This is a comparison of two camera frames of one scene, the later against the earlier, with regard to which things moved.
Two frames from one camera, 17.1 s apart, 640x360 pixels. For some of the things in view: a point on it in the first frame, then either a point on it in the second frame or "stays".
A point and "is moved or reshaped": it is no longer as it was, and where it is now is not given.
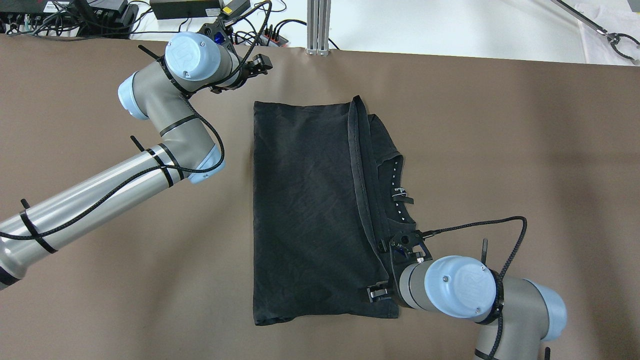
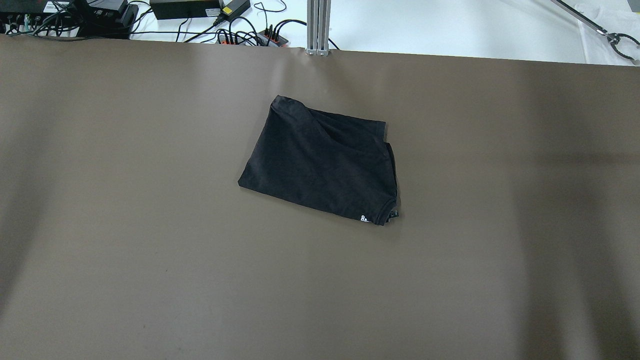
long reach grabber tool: [613, 38] stays
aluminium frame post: [318, 18] stays
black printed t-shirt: [327, 188] is moved or reshaped
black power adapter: [176, 9] stays
